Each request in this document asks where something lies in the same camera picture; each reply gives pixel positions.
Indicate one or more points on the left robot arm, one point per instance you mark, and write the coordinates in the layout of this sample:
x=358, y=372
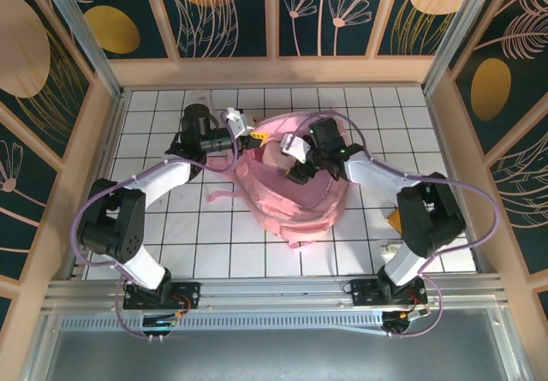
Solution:
x=162, y=180

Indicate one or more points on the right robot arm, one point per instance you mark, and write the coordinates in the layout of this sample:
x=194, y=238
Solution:
x=377, y=175

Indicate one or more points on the aluminium mounting rail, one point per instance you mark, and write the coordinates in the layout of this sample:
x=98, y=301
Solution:
x=274, y=291

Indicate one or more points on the pink backpack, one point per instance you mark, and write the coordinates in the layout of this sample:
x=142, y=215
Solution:
x=295, y=201

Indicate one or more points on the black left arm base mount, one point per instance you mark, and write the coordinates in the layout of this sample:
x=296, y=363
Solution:
x=188, y=291

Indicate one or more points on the aluminium corner post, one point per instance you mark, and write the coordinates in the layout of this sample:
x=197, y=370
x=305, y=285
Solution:
x=85, y=34
x=462, y=25

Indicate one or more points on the grey metal plate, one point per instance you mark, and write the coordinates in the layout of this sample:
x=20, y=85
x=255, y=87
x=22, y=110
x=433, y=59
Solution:
x=274, y=355

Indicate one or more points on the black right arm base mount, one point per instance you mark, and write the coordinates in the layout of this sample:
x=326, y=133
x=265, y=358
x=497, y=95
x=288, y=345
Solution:
x=364, y=289

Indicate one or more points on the orange leather case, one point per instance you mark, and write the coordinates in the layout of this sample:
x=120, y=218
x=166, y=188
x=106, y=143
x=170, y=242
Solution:
x=394, y=220

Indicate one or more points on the aluminium side rail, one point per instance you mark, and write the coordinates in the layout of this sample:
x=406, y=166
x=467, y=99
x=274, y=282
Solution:
x=110, y=141
x=443, y=141

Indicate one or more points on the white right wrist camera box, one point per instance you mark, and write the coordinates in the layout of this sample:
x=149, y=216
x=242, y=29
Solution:
x=295, y=147

